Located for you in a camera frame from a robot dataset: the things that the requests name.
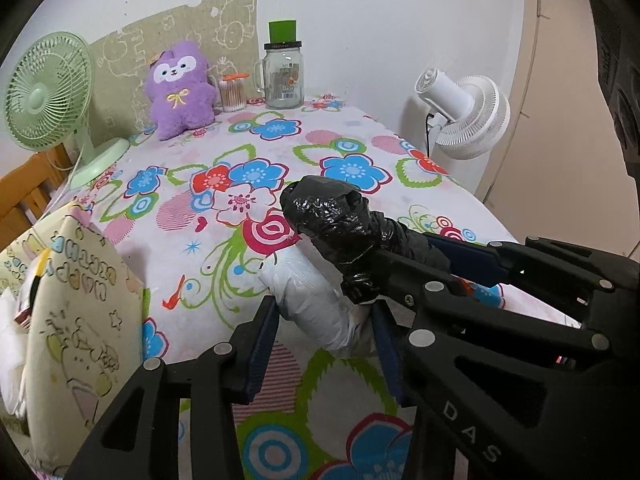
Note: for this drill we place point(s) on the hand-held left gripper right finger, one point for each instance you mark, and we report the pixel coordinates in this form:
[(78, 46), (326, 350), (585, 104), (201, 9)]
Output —
[(390, 360)]

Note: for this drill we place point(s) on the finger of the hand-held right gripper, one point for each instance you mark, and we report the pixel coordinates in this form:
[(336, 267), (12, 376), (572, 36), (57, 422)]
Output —
[(470, 260), (400, 280)]

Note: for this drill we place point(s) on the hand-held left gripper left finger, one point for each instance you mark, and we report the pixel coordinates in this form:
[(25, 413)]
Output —
[(260, 355)]

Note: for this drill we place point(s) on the white plastic bag roll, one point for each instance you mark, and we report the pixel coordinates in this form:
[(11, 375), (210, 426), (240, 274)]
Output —
[(310, 305)]

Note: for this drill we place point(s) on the black plastic bag roll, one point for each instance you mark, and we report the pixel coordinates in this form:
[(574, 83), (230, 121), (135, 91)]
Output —
[(335, 220)]

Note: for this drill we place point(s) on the yellow printed storage box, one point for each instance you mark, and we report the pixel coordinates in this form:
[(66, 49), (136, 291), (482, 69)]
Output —
[(75, 320)]

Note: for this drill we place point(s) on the floral tablecloth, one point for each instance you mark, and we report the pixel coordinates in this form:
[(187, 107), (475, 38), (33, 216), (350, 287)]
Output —
[(350, 170)]

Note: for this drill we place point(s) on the white desk fan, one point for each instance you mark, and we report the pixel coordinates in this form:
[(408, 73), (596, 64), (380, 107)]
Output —
[(470, 115)]

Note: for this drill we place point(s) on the glass mug jar green lid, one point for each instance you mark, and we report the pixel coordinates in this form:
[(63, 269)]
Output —
[(285, 80)]

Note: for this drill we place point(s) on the yellow and black strip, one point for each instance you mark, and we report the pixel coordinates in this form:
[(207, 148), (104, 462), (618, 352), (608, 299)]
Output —
[(37, 280)]

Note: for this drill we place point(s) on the cotton swab container orange lid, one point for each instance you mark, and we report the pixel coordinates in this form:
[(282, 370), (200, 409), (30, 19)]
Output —
[(232, 95)]

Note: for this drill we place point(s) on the purple plush toy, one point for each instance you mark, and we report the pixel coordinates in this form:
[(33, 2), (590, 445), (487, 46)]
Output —
[(180, 105)]

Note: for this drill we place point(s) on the wooden chair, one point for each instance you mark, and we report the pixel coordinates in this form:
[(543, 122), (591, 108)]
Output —
[(20, 195)]

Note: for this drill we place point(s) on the beige printed cardboard sheet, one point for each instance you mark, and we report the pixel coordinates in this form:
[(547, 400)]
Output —
[(200, 30)]

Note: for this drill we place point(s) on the green desk fan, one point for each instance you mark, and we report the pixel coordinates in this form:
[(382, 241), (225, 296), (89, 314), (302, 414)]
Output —
[(40, 95)]

